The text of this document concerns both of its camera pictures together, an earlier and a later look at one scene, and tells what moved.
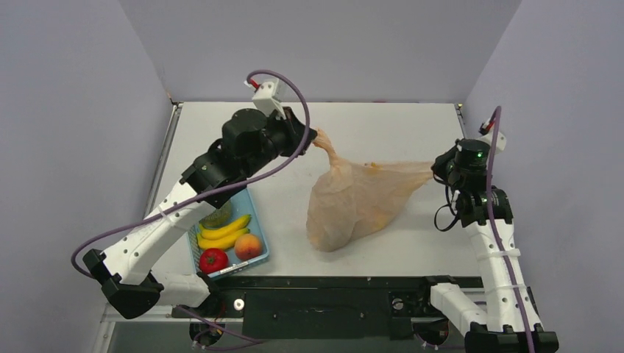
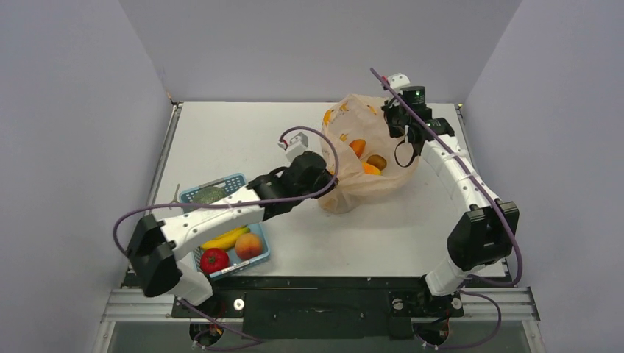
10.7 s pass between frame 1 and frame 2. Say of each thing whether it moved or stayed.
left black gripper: moved
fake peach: stayed
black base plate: stayed
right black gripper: moved
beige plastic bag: moved
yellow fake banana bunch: stayed
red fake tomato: stayed
